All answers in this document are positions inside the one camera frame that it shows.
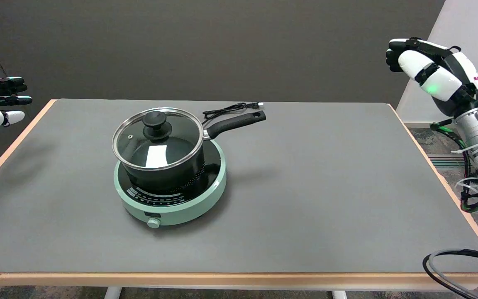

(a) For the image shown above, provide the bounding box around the mint green induction cooker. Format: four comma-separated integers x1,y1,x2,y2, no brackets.
114,139,227,229

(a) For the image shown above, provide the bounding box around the glass pot lid black knob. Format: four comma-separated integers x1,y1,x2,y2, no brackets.
112,107,204,171

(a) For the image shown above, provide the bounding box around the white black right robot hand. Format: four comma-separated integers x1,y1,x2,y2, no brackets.
385,37,478,118

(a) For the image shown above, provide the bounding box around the black power cord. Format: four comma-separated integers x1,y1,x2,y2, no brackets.
202,101,264,121

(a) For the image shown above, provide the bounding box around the green black robot wire bundle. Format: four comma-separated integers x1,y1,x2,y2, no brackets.
430,120,478,213

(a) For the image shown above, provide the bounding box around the grey table mat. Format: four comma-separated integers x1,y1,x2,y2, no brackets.
0,99,478,274

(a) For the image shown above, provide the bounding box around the black grey robot cable loop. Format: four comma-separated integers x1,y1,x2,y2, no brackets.
423,248,478,299

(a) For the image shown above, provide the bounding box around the black saucepan with handle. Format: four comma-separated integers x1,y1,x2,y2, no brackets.
117,110,266,192

